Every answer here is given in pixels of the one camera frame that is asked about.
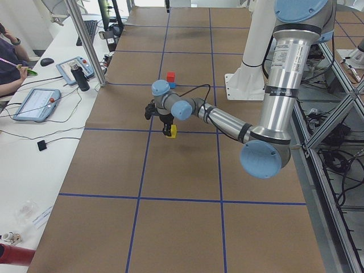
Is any blue teach pendant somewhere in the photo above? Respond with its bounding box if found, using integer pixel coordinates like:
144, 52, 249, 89
13, 88, 61, 122
56, 56, 94, 85

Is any black keyboard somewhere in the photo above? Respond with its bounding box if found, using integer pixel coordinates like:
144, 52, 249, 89
84, 20, 97, 44

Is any black water bottle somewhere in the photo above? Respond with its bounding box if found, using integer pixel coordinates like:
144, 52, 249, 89
69, 61, 90, 92

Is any black computer mouse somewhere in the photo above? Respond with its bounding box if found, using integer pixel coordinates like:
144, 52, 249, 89
40, 57, 55, 67

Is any near blue teach pendant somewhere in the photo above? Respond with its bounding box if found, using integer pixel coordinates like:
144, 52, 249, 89
13, 88, 61, 122

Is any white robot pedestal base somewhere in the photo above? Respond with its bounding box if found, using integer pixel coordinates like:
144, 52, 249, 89
225, 1, 274, 101

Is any red cube block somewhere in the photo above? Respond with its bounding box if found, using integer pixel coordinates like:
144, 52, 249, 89
166, 72, 176, 83

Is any yellow cube block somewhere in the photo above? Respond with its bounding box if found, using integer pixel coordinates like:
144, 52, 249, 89
167, 125, 177, 138

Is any small black square pad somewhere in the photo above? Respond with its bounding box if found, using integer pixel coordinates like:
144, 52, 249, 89
37, 140, 47, 151

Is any aluminium frame post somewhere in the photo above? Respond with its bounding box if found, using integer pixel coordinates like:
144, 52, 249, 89
64, 0, 106, 87

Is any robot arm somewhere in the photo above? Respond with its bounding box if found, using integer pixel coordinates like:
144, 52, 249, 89
144, 1, 337, 179

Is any red cylinder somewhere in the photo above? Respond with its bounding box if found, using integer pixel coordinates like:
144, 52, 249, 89
1, 244, 36, 266

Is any far blue teach pendant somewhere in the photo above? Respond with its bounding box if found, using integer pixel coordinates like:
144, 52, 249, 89
56, 56, 94, 85

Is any seated person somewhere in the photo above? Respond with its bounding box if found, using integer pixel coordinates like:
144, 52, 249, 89
1, 24, 36, 97

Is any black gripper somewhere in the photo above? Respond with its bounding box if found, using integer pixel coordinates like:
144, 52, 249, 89
159, 113, 174, 137

